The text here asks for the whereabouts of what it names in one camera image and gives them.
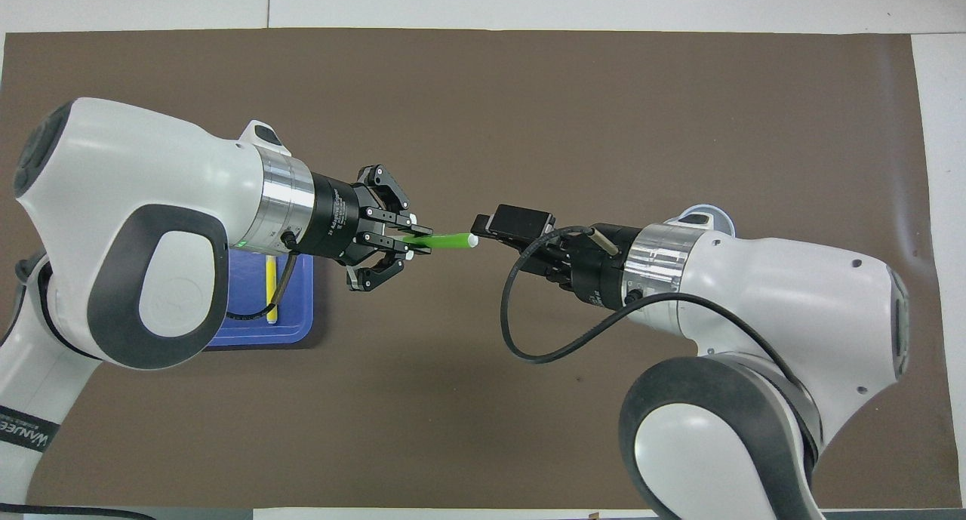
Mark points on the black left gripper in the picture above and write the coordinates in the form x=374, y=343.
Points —
x=336, y=218

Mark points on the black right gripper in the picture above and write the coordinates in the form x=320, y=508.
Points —
x=600, y=267

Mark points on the brown table mat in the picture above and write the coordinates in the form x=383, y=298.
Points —
x=483, y=90

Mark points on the green marker pen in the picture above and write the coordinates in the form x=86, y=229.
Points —
x=449, y=241

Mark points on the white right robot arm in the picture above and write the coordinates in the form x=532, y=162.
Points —
x=792, y=293

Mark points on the blue plastic tray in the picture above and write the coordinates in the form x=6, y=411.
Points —
x=290, y=324

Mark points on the yellow marker pen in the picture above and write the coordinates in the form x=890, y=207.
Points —
x=271, y=286

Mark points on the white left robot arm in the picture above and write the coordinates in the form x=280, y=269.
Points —
x=113, y=173

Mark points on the translucent plastic cup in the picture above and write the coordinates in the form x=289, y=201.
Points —
x=721, y=216

